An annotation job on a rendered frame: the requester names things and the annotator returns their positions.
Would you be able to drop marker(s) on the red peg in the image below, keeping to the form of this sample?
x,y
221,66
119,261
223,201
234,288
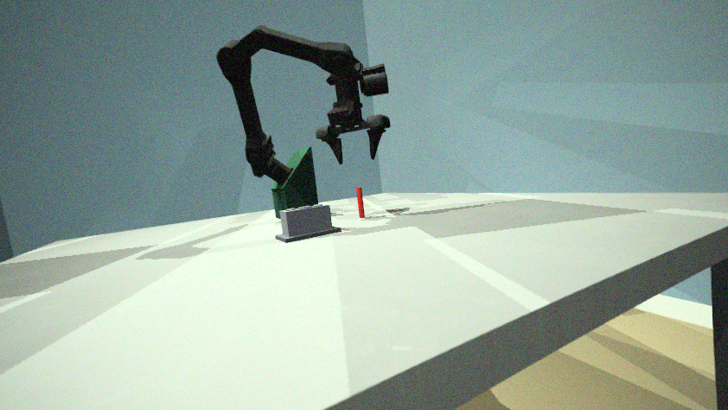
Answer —
x,y
360,202

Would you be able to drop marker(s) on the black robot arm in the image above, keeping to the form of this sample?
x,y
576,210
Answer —
x,y
336,58

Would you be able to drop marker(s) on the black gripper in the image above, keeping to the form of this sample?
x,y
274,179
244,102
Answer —
x,y
377,125

